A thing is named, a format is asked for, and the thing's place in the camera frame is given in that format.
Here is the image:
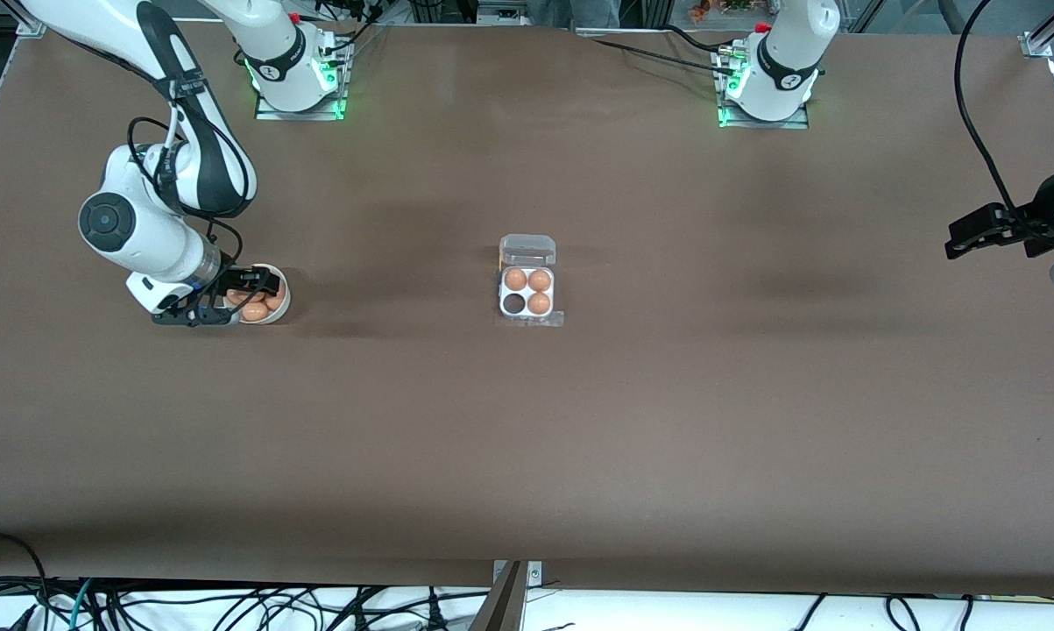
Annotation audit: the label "clear plastic egg box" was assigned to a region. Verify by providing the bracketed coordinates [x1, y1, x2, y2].
[496, 233, 566, 330]

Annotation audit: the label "aluminium corner bracket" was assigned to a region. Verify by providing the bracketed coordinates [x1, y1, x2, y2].
[14, 0, 50, 38]

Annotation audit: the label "teal cable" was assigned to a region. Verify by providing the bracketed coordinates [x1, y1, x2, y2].
[69, 578, 96, 631]

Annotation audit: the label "small metal table bracket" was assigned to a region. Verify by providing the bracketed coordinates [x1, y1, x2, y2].
[492, 561, 543, 588]

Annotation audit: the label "black power cable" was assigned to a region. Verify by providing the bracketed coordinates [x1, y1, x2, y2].
[591, 37, 738, 76]
[662, 25, 738, 55]

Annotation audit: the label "tangled black floor cables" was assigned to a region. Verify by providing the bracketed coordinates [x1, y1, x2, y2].
[49, 583, 492, 631]

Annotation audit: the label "aluminium frame profile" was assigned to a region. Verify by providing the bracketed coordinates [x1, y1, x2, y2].
[1020, 0, 1054, 59]

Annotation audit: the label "white round bowl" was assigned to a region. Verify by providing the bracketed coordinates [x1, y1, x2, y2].
[225, 263, 292, 325]

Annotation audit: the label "black base cable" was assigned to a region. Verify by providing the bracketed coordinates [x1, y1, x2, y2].
[312, 0, 392, 53]

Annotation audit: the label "black looped floor cable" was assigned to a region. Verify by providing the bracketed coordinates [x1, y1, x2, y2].
[0, 531, 51, 631]

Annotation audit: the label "large brown table mat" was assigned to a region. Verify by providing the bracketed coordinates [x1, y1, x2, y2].
[0, 18, 1054, 597]

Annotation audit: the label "dark metal beam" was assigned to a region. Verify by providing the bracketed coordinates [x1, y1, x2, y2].
[468, 561, 527, 631]

